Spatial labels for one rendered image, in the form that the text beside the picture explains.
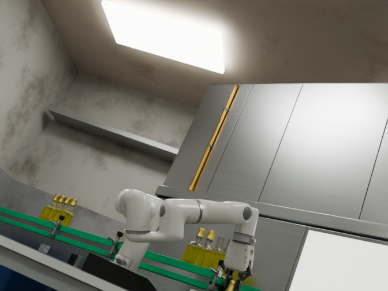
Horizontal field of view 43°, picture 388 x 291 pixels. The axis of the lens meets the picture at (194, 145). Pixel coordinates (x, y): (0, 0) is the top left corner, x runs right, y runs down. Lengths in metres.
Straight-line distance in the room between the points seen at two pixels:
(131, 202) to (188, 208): 0.19
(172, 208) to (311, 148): 1.04
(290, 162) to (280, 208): 0.26
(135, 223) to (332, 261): 0.88
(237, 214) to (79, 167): 4.30
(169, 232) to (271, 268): 0.71
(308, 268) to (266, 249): 0.22
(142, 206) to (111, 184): 4.04
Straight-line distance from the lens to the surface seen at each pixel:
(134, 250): 1.89
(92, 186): 5.72
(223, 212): 1.68
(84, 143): 5.99
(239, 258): 1.81
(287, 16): 4.06
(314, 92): 2.66
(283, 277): 2.17
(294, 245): 2.20
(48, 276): 1.95
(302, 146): 2.47
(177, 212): 1.61
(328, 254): 2.14
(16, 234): 2.94
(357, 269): 2.08
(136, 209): 1.64
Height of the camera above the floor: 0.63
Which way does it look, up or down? 22 degrees up
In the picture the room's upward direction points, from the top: 25 degrees clockwise
